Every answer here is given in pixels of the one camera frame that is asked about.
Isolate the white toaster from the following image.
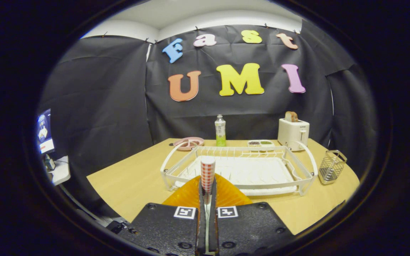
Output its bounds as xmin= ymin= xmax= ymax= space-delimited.
xmin=278 ymin=118 xmax=310 ymax=151

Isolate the white divided tray with beans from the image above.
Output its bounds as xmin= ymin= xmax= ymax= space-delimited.
xmin=247 ymin=140 xmax=276 ymax=148

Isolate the computer monitor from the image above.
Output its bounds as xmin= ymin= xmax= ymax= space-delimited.
xmin=36 ymin=108 xmax=55 ymax=155

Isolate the metal wire basket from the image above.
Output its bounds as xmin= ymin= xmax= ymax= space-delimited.
xmin=318 ymin=150 xmax=348 ymax=185

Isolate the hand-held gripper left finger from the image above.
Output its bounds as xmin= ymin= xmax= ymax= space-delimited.
xmin=119 ymin=174 xmax=208 ymax=256

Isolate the white ribbed drip tray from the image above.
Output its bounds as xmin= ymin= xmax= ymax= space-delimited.
xmin=175 ymin=156 xmax=298 ymax=196

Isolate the pink plate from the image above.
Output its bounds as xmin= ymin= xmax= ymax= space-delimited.
xmin=173 ymin=137 xmax=205 ymax=151

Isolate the white side desk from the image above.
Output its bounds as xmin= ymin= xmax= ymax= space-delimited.
xmin=47 ymin=155 xmax=71 ymax=186

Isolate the green drink bottle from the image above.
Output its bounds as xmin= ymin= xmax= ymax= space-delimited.
xmin=215 ymin=114 xmax=226 ymax=147

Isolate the black backdrop cloth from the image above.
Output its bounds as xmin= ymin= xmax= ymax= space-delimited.
xmin=38 ymin=25 xmax=378 ymax=214

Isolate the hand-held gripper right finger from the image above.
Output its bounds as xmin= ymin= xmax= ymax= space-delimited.
xmin=208 ymin=174 xmax=294 ymax=256

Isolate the spoon with pink checked handle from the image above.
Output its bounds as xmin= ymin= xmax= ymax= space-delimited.
xmin=200 ymin=156 xmax=216 ymax=254

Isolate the white wire dish rack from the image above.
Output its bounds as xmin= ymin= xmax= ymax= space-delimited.
xmin=160 ymin=141 xmax=318 ymax=197

